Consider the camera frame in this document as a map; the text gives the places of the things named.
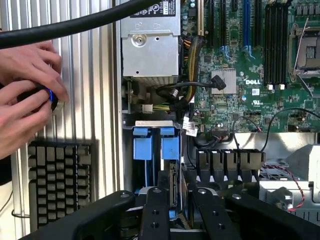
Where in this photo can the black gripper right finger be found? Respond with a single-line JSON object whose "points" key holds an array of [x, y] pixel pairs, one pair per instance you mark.
{"points": [[212, 220]]}

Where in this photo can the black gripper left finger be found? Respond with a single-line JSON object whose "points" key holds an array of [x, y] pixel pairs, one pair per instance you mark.
{"points": [[155, 220]]}

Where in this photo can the disk with edge connector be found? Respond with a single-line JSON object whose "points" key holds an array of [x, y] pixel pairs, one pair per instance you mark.
{"points": [[174, 185]]}

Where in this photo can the blue disk carrier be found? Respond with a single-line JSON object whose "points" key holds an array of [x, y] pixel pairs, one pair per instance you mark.
{"points": [[170, 147]]}

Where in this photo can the person's right hand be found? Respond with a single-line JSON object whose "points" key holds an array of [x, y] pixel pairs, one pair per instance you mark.
{"points": [[20, 125]]}

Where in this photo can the person's left hand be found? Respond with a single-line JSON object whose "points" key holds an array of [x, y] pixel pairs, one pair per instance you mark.
{"points": [[27, 65]]}

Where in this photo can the black plastic fan shroud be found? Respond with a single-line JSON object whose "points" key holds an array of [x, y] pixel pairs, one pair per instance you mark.
{"points": [[230, 162]]}

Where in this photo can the blue drive bay latches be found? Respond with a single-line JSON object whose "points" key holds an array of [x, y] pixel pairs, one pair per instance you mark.
{"points": [[142, 147]]}

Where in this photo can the white label tag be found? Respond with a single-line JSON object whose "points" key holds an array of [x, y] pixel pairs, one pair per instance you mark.
{"points": [[189, 127]]}

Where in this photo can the open grey PC case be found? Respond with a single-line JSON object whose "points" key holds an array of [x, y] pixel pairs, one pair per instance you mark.
{"points": [[280, 150]]}

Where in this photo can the black keyboard with grey keys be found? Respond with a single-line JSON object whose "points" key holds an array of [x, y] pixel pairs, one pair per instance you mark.
{"points": [[58, 185]]}

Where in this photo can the white power connector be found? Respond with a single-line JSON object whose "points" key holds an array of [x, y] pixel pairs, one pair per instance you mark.
{"points": [[147, 108]]}

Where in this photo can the green Dell motherboard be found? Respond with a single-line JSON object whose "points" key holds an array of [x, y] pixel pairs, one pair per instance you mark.
{"points": [[250, 105]]}

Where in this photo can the silver chipset heat sink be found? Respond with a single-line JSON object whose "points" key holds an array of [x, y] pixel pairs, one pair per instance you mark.
{"points": [[228, 77]]}

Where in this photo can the metal locking lever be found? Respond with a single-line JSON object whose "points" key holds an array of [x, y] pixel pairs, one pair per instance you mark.
{"points": [[306, 83]]}

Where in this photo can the silver power supply unit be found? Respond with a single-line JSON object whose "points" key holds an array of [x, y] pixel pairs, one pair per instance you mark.
{"points": [[150, 50]]}

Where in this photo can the black RAM slot bank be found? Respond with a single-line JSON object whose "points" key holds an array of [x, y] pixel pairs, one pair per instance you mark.
{"points": [[276, 45]]}

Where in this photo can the black expansion slot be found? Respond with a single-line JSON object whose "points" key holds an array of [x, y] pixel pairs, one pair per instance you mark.
{"points": [[258, 22], [223, 22], [210, 22]]}

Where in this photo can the blue expansion slot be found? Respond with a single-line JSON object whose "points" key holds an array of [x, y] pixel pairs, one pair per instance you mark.
{"points": [[246, 22]]}

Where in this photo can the tan expansion slot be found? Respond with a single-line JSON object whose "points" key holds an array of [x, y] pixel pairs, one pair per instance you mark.
{"points": [[200, 17]]}

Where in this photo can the CPU socket with metal frame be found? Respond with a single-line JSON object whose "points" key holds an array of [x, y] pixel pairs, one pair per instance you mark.
{"points": [[306, 52]]}

